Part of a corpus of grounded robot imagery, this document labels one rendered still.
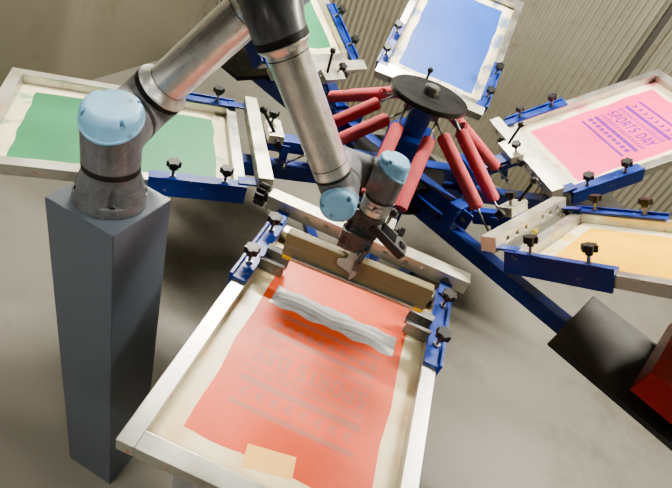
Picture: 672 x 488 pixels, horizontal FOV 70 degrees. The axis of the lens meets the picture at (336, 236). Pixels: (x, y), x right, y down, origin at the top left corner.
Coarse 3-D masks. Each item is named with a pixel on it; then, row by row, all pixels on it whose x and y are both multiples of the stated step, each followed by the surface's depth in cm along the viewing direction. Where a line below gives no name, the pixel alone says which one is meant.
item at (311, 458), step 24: (360, 312) 137; (384, 312) 140; (336, 336) 128; (384, 360) 126; (384, 384) 121; (384, 408) 115; (288, 432) 104; (360, 432) 109; (312, 456) 101; (336, 456) 103; (360, 456) 104; (312, 480) 98; (336, 480) 99; (360, 480) 101
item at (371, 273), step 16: (288, 240) 126; (304, 240) 125; (320, 240) 126; (304, 256) 128; (320, 256) 126; (336, 256) 125; (336, 272) 128; (368, 272) 125; (384, 272) 123; (400, 272) 124; (384, 288) 126; (400, 288) 125; (416, 288) 123; (432, 288) 123; (416, 304) 126
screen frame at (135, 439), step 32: (192, 352) 107; (160, 384) 99; (416, 384) 122; (416, 416) 112; (128, 448) 90; (160, 448) 90; (416, 448) 106; (192, 480) 90; (224, 480) 89; (416, 480) 100
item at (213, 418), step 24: (288, 264) 143; (288, 288) 135; (312, 288) 138; (336, 288) 141; (264, 312) 126; (288, 312) 129; (240, 336) 119; (240, 360) 113; (216, 384) 107; (216, 408) 103; (216, 432) 99; (240, 432) 101; (264, 432) 102
